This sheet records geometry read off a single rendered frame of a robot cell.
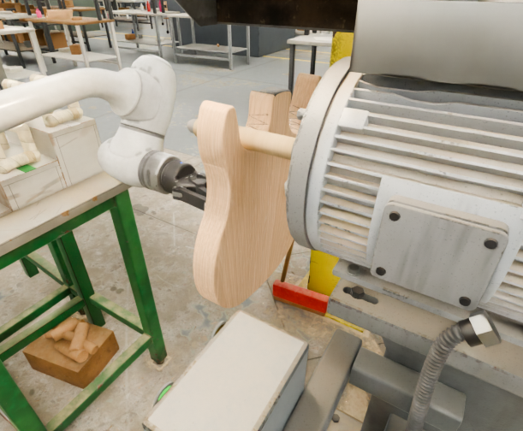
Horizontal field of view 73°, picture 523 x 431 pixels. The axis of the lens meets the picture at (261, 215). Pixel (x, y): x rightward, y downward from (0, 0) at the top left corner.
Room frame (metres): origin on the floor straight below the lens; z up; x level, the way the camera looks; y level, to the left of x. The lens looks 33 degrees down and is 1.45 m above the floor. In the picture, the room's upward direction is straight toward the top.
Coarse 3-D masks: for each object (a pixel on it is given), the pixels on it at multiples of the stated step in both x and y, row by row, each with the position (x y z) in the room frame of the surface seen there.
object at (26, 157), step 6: (36, 150) 0.94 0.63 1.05; (12, 156) 0.88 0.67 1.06; (18, 156) 0.89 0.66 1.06; (24, 156) 0.90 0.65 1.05; (30, 156) 0.91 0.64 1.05; (36, 156) 0.92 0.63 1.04; (0, 162) 0.85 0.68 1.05; (6, 162) 0.86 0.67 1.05; (12, 162) 0.87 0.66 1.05; (18, 162) 0.88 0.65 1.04; (24, 162) 0.89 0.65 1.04; (30, 162) 0.91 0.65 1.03; (0, 168) 0.84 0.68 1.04; (6, 168) 0.85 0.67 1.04; (12, 168) 0.86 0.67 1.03
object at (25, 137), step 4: (28, 128) 0.94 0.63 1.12; (16, 132) 0.92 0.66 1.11; (20, 132) 0.92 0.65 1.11; (24, 132) 0.92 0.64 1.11; (28, 132) 0.93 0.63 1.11; (20, 136) 0.92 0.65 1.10; (24, 136) 0.92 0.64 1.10; (28, 136) 0.93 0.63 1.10; (32, 136) 0.94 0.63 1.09; (20, 140) 0.92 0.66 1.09; (24, 140) 0.92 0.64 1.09; (28, 140) 0.92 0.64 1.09; (32, 140) 0.93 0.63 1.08; (24, 144) 0.92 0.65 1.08; (28, 144) 0.92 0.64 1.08; (32, 144) 0.93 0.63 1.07; (24, 148) 0.92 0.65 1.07; (28, 148) 0.92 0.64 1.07; (32, 148) 0.93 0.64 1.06; (36, 148) 0.94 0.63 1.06
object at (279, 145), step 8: (240, 128) 0.52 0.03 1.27; (248, 128) 0.52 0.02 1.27; (240, 136) 0.51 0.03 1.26; (248, 136) 0.50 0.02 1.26; (256, 136) 0.50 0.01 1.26; (264, 136) 0.49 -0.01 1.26; (272, 136) 0.49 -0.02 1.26; (280, 136) 0.49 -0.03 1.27; (248, 144) 0.50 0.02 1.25; (256, 144) 0.49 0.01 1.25; (264, 144) 0.49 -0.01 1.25; (272, 144) 0.48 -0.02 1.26; (280, 144) 0.47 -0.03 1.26; (288, 144) 0.47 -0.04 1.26; (264, 152) 0.49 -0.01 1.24; (272, 152) 0.48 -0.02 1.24; (280, 152) 0.47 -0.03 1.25; (288, 152) 0.46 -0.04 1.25
